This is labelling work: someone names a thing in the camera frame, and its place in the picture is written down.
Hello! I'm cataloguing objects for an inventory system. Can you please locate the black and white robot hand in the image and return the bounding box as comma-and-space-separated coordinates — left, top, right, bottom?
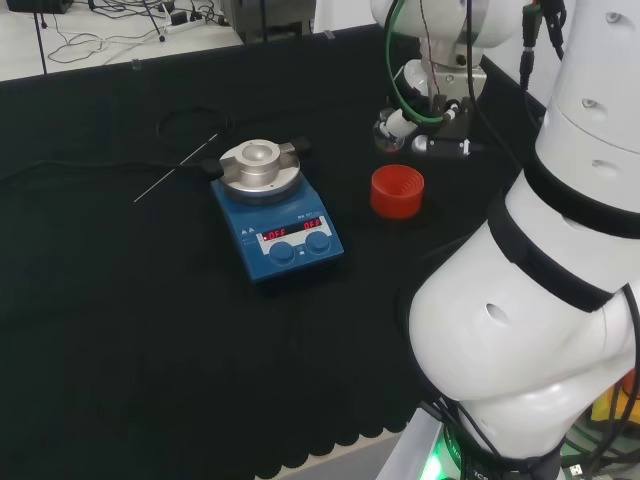
375, 58, 487, 159

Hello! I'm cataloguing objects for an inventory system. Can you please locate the clear round-bottom flask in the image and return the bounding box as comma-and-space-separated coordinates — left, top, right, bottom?
372, 106, 407, 154

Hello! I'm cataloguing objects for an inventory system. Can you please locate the heater with blue base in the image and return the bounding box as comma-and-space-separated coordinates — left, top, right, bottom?
201, 135, 347, 288

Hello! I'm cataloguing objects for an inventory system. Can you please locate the grey metal cabinet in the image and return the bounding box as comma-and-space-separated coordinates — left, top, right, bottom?
222, 0, 317, 45

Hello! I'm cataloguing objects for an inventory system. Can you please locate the thin metal probe rod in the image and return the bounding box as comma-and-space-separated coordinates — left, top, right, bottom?
133, 133, 219, 204

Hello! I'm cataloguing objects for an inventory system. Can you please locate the white power strip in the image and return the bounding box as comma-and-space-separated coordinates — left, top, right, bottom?
163, 10, 207, 35

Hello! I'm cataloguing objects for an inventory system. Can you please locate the yellow stop button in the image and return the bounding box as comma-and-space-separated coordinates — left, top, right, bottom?
591, 368, 640, 426

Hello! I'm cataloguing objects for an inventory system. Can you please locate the black table cloth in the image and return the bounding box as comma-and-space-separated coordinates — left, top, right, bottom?
0, 22, 554, 480

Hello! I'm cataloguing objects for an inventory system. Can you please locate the blue tripod leg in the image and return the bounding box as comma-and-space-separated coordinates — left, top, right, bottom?
31, 0, 50, 76

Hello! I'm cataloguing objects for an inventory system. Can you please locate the black box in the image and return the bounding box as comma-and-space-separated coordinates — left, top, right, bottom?
4, 0, 75, 15

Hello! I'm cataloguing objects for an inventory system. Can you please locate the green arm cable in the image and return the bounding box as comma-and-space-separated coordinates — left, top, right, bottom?
383, 0, 446, 126

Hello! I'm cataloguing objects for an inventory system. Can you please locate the red plastic ring stand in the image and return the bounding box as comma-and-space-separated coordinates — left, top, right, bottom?
369, 164, 426, 220

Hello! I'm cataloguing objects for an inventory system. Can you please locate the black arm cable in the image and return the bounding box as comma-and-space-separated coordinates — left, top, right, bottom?
519, 0, 569, 91

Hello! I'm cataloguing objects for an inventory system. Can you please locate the black heater cable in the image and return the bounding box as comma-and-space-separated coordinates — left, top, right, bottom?
0, 106, 237, 187

